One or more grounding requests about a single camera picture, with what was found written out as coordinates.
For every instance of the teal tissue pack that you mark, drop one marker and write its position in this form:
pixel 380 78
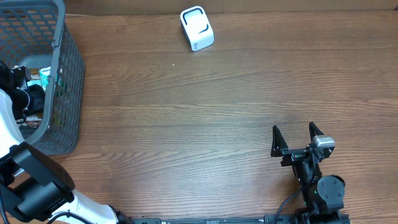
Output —
pixel 44 74

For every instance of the grey plastic shopping basket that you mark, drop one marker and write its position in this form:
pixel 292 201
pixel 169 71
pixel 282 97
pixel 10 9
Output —
pixel 34 34

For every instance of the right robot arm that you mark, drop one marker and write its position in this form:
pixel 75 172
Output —
pixel 322 195

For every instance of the brown snack bag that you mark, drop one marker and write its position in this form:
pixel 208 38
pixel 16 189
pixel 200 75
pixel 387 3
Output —
pixel 32 121

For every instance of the white barcode scanner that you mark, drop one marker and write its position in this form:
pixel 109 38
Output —
pixel 197 28

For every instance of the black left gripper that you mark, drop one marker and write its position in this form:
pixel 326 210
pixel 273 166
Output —
pixel 40 95

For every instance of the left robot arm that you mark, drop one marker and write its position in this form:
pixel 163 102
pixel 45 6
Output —
pixel 34 186

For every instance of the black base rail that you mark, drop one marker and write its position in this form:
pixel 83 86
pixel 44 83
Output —
pixel 217 221

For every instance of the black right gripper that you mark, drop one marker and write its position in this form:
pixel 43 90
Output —
pixel 280 149

